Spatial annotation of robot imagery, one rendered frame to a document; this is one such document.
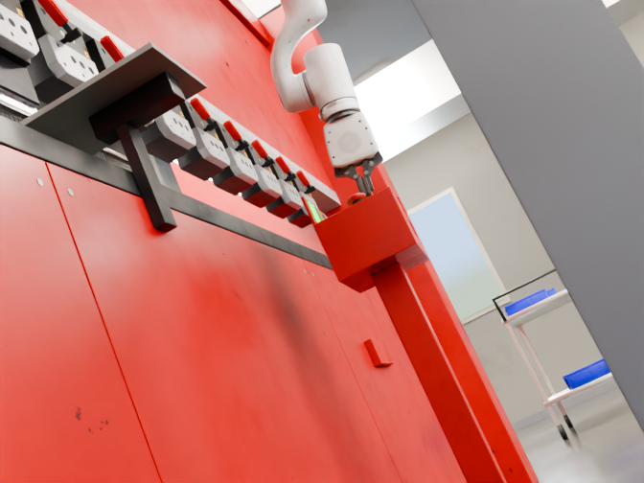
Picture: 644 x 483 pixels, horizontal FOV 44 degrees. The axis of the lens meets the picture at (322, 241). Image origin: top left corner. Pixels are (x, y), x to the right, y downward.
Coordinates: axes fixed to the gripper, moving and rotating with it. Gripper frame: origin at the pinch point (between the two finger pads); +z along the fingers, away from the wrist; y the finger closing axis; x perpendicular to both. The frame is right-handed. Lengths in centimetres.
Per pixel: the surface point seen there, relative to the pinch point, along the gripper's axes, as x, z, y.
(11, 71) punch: -47, -27, -45
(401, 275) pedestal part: -9.0, 20.9, 1.9
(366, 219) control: -15.6, 10.0, -0.3
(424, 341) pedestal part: -9.5, 34.1, 2.2
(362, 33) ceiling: 462, -244, -4
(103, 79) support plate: -58, -13, -26
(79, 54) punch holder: -28, -36, -41
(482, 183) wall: 683, -138, 57
